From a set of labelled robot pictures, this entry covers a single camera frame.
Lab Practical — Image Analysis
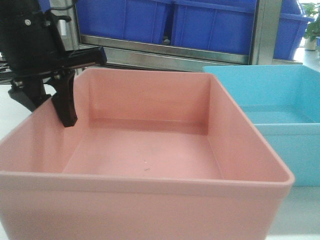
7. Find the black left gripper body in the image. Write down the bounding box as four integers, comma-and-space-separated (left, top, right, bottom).
0, 0, 107, 75

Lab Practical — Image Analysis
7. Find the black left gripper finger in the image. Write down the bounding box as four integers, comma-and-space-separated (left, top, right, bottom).
49, 69, 77, 128
8, 77, 51, 112

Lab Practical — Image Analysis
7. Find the pink plastic box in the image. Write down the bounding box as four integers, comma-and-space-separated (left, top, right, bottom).
0, 68, 295, 240

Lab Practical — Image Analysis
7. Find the light blue plastic box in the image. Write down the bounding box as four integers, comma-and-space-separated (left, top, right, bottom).
203, 65, 320, 187

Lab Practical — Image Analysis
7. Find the stainless steel shelf rack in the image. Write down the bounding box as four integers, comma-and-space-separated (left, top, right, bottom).
61, 0, 298, 72

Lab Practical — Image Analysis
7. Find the blue storage bin left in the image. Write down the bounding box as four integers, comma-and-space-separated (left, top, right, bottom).
76, 0, 172, 44

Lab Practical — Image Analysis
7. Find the blue storage bin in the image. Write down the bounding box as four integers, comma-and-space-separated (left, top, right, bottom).
273, 0, 314, 61
76, 0, 172, 44
171, 0, 256, 55

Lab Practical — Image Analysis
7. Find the blue storage bin far right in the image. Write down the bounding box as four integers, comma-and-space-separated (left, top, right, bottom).
273, 0, 314, 61

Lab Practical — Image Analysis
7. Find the green potted plant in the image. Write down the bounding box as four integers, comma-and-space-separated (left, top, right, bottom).
300, 1, 320, 51

